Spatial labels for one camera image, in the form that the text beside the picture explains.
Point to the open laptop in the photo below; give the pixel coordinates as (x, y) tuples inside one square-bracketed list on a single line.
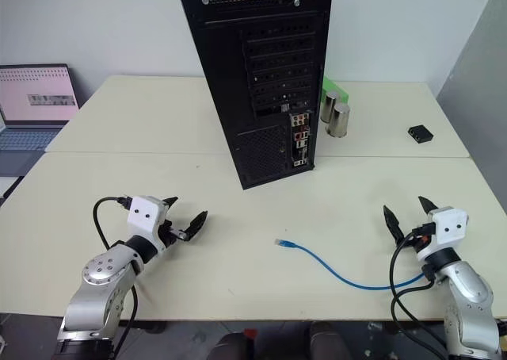
[(35, 92)]

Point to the small black adapter box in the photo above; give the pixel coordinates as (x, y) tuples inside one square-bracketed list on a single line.
[(420, 134)]

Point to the steel cup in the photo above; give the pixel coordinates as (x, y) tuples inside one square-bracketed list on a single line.
[(338, 120), (330, 106)]

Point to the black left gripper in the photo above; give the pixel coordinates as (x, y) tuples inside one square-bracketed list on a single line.
[(168, 235)]

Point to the grey partition panel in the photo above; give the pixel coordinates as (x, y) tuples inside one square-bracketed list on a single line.
[(483, 98)]

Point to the green box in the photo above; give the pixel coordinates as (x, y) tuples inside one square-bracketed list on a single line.
[(336, 88)]

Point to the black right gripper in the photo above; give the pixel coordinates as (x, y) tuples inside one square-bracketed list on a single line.
[(418, 238)]

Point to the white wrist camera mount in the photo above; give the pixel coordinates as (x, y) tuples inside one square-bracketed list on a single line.
[(449, 225), (142, 214)]

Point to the dark rounded shape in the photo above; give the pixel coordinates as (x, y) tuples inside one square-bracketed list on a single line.
[(326, 342), (231, 348)]

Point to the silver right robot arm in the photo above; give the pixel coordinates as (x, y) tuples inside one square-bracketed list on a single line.
[(468, 285)]

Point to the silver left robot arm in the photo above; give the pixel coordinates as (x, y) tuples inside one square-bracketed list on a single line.
[(104, 273)]

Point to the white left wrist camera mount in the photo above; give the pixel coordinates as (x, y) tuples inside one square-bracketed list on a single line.
[(142, 214)]

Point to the black computer tower case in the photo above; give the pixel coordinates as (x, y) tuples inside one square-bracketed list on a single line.
[(223, 78)]

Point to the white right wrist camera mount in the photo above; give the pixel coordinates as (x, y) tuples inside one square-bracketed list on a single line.
[(449, 225)]

